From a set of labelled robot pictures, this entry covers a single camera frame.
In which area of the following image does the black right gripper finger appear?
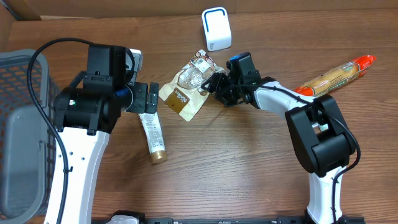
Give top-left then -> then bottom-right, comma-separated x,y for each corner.
214,92 -> 233,106
201,73 -> 227,92

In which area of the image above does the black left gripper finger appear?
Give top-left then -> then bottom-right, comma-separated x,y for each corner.
148,82 -> 159,99
145,98 -> 158,114

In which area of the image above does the orange spaghetti package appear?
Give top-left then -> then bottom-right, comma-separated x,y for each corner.
294,55 -> 376,97

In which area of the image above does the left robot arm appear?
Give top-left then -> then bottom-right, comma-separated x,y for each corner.
45,44 -> 159,223

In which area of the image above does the beige cookie pouch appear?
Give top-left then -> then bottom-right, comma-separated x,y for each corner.
159,49 -> 226,121

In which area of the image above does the white barcode scanner stand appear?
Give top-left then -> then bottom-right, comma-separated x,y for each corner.
201,7 -> 232,51

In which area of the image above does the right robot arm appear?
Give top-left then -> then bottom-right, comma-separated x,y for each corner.
201,52 -> 364,223

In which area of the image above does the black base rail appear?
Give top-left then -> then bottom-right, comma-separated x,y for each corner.
90,210 -> 365,224

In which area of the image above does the grey plastic shopping basket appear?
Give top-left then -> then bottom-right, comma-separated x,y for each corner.
1,49 -> 57,223

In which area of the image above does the white shampoo tube gold cap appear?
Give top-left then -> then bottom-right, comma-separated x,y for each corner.
139,113 -> 167,164

